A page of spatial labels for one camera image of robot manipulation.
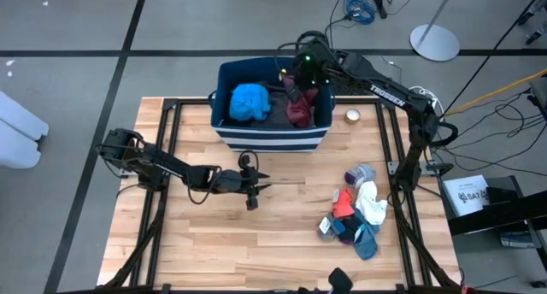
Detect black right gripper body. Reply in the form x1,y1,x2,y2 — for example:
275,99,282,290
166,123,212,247
276,30,341,99

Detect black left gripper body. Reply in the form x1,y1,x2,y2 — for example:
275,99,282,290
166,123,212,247
215,150,261,211

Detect maroon shirt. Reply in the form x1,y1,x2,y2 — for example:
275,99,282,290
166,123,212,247
281,73,321,130

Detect dark grey trousers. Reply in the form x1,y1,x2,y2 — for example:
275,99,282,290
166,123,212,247
251,80,317,130

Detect turquoise shirt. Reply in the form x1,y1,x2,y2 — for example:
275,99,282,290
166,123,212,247
229,83,272,123

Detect grey beige blue-toed sock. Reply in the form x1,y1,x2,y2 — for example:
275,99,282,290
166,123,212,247
316,215,345,240

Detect coral red sock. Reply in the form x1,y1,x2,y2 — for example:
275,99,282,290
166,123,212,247
332,187,356,221

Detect navy white striped fabric basket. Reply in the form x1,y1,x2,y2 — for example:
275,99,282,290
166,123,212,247
208,56,338,154

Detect black power strip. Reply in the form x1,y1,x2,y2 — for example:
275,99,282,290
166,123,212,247
373,0,389,21

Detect white sock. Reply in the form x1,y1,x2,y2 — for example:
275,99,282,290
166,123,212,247
354,180,389,226

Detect grey round-base floor stand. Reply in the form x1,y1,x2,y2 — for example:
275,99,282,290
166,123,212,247
409,0,462,63

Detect white printed box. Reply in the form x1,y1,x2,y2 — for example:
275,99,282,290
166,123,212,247
442,173,492,219

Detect white rounded foam block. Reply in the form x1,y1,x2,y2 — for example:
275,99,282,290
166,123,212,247
0,91,50,170

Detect black cart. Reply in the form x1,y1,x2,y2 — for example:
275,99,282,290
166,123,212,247
446,173,547,261

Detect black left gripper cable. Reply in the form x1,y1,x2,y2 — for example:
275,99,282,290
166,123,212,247
238,150,260,170

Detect blue coiled cable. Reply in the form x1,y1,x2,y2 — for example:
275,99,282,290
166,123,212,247
341,0,378,26

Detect black table frame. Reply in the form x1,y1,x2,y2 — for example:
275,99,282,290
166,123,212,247
97,96,462,294

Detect black table-level camera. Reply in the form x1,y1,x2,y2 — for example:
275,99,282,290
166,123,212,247
326,267,354,294

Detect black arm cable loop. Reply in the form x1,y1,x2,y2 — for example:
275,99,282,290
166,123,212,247
428,121,460,149

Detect yellow cable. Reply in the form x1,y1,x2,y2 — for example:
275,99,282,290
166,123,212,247
443,68,547,118

